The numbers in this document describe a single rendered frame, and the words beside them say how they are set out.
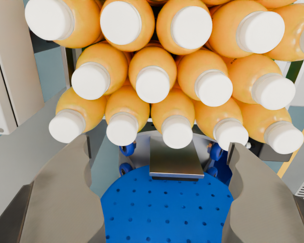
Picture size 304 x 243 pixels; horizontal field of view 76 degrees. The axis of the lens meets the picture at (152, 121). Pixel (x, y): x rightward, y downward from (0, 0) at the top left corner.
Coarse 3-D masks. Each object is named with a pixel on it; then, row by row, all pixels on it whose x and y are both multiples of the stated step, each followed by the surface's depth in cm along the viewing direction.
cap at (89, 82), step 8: (80, 72) 21; (88, 72) 21; (96, 72) 21; (104, 72) 23; (72, 80) 22; (80, 80) 22; (88, 80) 22; (96, 80) 22; (104, 80) 22; (80, 88) 22; (88, 88) 22; (96, 88) 22; (104, 88) 22; (88, 96) 23; (96, 96) 23
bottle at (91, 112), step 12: (60, 96) 29; (72, 96) 27; (108, 96) 34; (60, 108) 27; (72, 108) 27; (84, 108) 27; (96, 108) 29; (84, 120) 27; (96, 120) 29; (84, 132) 29
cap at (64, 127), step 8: (64, 112) 25; (56, 120) 24; (64, 120) 24; (72, 120) 24; (80, 120) 26; (56, 128) 25; (64, 128) 25; (72, 128) 25; (80, 128) 25; (56, 136) 25; (64, 136) 25; (72, 136) 25
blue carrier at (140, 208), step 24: (144, 168) 44; (120, 192) 38; (144, 192) 38; (168, 192) 38; (192, 192) 39; (216, 192) 39; (120, 216) 33; (144, 216) 33; (168, 216) 33; (192, 216) 34; (216, 216) 34; (120, 240) 29; (144, 240) 30; (168, 240) 30; (192, 240) 30; (216, 240) 30
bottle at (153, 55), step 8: (152, 40) 36; (144, 48) 27; (152, 48) 26; (160, 48) 27; (136, 56) 26; (144, 56) 25; (152, 56) 24; (160, 56) 25; (168, 56) 26; (136, 64) 25; (144, 64) 24; (152, 64) 24; (160, 64) 24; (168, 64) 25; (128, 72) 27; (136, 72) 25; (168, 72) 25; (176, 72) 27; (136, 80) 24; (168, 80) 24
